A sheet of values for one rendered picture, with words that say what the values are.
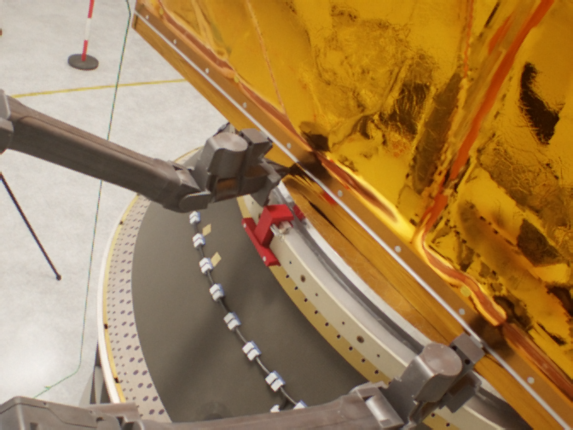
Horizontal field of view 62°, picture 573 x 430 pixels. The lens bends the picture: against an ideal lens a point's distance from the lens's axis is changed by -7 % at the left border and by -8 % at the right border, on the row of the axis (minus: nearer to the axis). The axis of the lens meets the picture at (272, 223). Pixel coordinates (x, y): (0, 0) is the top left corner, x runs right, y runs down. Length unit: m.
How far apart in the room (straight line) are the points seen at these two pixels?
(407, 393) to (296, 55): 0.59
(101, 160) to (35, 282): 2.31
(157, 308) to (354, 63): 0.77
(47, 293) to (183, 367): 1.89
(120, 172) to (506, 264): 0.59
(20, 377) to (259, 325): 1.81
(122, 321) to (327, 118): 0.79
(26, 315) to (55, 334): 0.20
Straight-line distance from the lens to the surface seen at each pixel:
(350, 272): 0.93
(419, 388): 0.70
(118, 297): 1.46
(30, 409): 0.45
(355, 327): 0.91
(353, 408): 0.67
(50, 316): 2.91
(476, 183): 0.77
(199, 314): 1.19
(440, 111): 0.80
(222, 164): 0.89
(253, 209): 1.07
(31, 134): 0.74
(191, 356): 1.19
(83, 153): 0.77
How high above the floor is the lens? 2.32
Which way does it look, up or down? 37 degrees down
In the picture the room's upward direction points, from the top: 23 degrees clockwise
